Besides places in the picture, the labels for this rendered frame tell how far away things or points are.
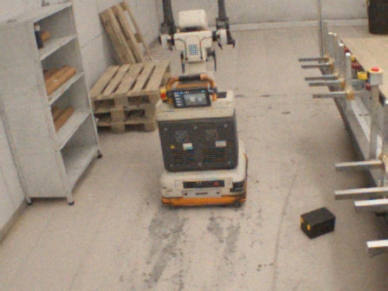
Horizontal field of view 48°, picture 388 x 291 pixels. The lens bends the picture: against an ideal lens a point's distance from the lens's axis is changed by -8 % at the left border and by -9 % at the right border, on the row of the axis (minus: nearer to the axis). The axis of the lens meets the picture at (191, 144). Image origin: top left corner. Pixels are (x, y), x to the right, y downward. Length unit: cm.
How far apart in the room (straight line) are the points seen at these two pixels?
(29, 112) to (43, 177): 58
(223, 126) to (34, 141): 150
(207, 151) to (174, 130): 28
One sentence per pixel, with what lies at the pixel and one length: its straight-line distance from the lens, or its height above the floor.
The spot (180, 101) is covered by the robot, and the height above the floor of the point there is 85.
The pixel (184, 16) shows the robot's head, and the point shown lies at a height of 136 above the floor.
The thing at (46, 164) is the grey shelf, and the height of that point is 39.
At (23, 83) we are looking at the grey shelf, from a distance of 362.
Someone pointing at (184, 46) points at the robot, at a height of 114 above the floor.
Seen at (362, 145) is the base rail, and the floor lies 70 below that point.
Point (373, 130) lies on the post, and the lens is 252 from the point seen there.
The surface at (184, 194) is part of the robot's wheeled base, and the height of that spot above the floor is 15.
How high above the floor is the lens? 191
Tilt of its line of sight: 25 degrees down
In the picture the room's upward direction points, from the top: 8 degrees counter-clockwise
